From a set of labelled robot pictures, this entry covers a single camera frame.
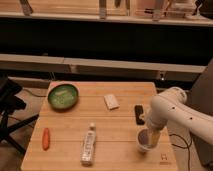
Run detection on black cable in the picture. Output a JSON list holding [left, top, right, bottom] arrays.
[[169, 133, 193, 171]]

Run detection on white rectangular block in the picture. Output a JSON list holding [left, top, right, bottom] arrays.
[[104, 94, 119, 110]]

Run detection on long wooden bench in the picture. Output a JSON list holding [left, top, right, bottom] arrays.
[[0, 54, 205, 82]]

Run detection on green ceramic bowl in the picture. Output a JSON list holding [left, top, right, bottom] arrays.
[[48, 84, 79, 110]]

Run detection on orange carrot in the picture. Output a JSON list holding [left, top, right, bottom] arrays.
[[42, 128, 50, 150]]

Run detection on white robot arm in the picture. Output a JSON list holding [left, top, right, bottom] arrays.
[[146, 58, 213, 170]]

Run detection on black tripod stand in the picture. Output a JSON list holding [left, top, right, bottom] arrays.
[[0, 77, 39, 154]]

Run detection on white plastic bottle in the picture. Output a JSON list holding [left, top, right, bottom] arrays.
[[81, 123, 96, 166]]

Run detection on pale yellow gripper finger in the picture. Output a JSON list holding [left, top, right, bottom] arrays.
[[149, 131, 161, 147]]

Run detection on black rectangular device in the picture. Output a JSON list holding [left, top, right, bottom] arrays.
[[134, 105, 145, 125]]

